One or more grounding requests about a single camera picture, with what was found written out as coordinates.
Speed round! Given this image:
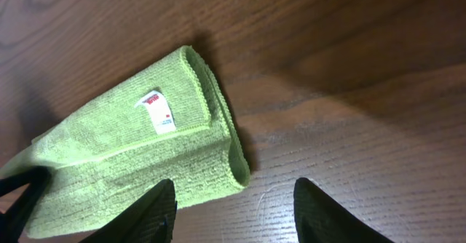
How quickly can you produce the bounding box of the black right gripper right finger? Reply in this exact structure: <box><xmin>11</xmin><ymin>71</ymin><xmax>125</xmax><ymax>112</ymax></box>
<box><xmin>293</xmin><ymin>178</ymin><xmax>392</xmax><ymax>243</ymax></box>

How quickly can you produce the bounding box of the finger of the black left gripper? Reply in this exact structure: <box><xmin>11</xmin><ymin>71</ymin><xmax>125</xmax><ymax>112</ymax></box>
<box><xmin>1</xmin><ymin>166</ymin><xmax>51</xmax><ymax>243</ymax></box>

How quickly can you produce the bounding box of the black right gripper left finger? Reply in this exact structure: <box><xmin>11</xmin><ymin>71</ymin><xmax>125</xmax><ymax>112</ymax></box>
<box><xmin>81</xmin><ymin>179</ymin><xmax>177</xmax><ymax>243</ymax></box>

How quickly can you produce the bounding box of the light green microfiber cloth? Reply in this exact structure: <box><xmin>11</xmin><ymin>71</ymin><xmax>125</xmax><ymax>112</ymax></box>
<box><xmin>1</xmin><ymin>46</ymin><xmax>250</xmax><ymax>239</ymax></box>

